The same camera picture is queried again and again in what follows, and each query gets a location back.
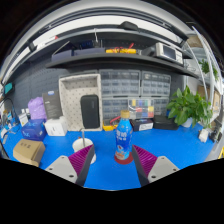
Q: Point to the black workbench shelf unit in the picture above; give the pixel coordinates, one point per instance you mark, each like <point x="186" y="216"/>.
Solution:
<point x="116" y="60"/>

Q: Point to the small white box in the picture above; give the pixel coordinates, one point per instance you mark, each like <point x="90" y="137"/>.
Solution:
<point x="23" y="119"/>

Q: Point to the black rectangular case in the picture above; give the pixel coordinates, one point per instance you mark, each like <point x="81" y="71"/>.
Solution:
<point x="90" y="111"/>

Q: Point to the black flat case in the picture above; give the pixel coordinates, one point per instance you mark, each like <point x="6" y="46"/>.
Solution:
<point x="165" y="122"/>

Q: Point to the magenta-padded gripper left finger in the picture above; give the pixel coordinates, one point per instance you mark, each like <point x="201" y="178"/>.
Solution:
<point x="63" y="166"/>

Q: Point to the grey small-parts drawer cabinet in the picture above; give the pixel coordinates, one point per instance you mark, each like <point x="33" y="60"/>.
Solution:
<point x="161" y="106"/>
<point x="156" y="84"/>
<point x="120" y="83"/>
<point x="113" y="107"/>

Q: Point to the metal spoon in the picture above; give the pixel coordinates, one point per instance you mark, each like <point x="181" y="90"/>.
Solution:
<point x="83" y="135"/>

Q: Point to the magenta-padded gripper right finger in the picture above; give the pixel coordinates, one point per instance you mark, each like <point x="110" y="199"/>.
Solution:
<point x="161" y="166"/>

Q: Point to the green potted plant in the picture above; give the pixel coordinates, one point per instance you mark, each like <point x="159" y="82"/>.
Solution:
<point x="186" y="106"/>

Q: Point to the purple plastic bag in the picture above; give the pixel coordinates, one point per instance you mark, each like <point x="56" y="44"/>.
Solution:
<point x="36" y="108"/>

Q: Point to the black box with white label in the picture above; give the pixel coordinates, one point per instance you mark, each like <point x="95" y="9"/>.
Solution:
<point x="142" y="125"/>

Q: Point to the white perforated tray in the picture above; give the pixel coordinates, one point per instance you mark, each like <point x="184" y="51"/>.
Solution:
<point x="71" y="100"/>

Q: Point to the blue drink bottle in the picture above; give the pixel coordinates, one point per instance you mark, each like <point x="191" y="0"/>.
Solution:
<point x="123" y="136"/>

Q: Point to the blue printed box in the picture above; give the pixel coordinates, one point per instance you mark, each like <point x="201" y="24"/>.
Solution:
<point x="33" y="130"/>

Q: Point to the clear organizer with coloured parts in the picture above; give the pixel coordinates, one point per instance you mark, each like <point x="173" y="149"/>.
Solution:
<point x="141" y="108"/>

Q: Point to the white power adapter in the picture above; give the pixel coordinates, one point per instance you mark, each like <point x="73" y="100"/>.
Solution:
<point x="204" y="135"/>

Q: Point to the dark grey flat box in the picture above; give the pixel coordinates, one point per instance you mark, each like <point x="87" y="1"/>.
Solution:
<point x="52" y="105"/>

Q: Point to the white shelf unit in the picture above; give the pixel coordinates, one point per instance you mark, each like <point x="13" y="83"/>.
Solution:
<point x="210" y="73"/>

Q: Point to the white carton box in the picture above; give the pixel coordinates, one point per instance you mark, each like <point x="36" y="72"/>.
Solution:
<point x="56" y="126"/>

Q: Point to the brown cardboard box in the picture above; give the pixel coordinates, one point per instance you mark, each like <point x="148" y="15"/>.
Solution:
<point x="28" y="151"/>

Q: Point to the white ribbed cup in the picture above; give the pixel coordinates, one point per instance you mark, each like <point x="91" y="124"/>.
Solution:
<point x="80" y="146"/>

